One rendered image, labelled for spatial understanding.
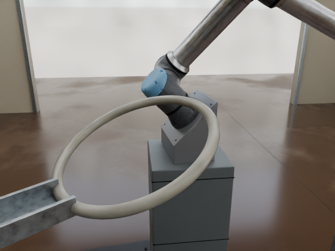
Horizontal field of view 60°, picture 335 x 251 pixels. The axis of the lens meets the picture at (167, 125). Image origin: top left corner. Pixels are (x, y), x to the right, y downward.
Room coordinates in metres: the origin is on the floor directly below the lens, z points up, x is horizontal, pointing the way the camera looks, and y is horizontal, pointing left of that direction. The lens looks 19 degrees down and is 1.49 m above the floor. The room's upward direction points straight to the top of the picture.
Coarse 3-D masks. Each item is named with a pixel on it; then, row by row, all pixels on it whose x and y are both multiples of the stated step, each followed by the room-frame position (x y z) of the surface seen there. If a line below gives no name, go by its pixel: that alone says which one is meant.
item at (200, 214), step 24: (168, 168) 1.22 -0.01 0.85; (216, 168) 1.23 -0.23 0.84; (192, 192) 1.22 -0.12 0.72; (216, 192) 1.23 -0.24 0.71; (168, 216) 1.20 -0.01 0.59; (192, 216) 1.22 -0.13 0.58; (216, 216) 1.23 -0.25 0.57; (168, 240) 1.20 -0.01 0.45; (192, 240) 1.22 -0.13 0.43; (216, 240) 1.23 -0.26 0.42
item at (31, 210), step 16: (16, 192) 0.60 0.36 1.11; (32, 192) 0.62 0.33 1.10; (48, 192) 0.65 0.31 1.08; (0, 208) 0.58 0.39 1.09; (16, 208) 0.60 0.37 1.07; (32, 208) 0.60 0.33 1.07; (48, 208) 0.54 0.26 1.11; (64, 208) 0.56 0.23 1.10; (0, 224) 0.49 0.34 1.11; (16, 224) 0.50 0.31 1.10; (32, 224) 0.52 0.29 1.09; (48, 224) 0.54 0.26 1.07; (0, 240) 0.48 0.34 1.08; (16, 240) 0.49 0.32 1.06
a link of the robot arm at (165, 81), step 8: (152, 72) 1.42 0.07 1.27; (160, 72) 1.34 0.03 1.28; (168, 72) 1.42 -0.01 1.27; (144, 80) 1.42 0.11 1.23; (152, 80) 1.34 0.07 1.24; (160, 80) 1.31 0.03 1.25; (168, 80) 1.34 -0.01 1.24; (176, 80) 1.40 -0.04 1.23; (144, 88) 1.34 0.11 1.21; (152, 88) 1.31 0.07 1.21; (160, 88) 1.31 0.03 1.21; (168, 88) 1.32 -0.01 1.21; (176, 88) 1.35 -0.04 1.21; (152, 96) 1.32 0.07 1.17; (184, 96) 1.36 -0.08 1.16; (168, 112) 1.34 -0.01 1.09
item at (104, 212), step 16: (160, 96) 0.96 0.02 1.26; (176, 96) 0.92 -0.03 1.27; (112, 112) 0.96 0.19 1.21; (128, 112) 0.97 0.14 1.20; (208, 112) 0.78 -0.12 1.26; (96, 128) 0.92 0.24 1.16; (208, 128) 0.72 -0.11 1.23; (208, 144) 0.65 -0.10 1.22; (64, 160) 0.77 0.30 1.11; (208, 160) 0.61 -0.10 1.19; (192, 176) 0.57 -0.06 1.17; (64, 192) 0.63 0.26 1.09; (160, 192) 0.54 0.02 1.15; (176, 192) 0.54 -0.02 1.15; (80, 208) 0.56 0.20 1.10; (96, 208) 0.54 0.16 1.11; (112, 208) 0.53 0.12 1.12; (128, 208) 0.52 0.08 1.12; (144, 208) 0.52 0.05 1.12
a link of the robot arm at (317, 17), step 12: (264, 0) 1.21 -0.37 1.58; (276, 0) 1.19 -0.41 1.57; (288, 0) 1.19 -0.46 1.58; (300, 0) 1.20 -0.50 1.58; (312, 0) 1.21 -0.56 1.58; (288, 12) 1.23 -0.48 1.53; (300, 12) 1.20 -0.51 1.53; (312, 12) 1.20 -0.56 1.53; (324, 12) 1.20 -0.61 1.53; (312, 24) 1.22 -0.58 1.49; (324, 24) 1.21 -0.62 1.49
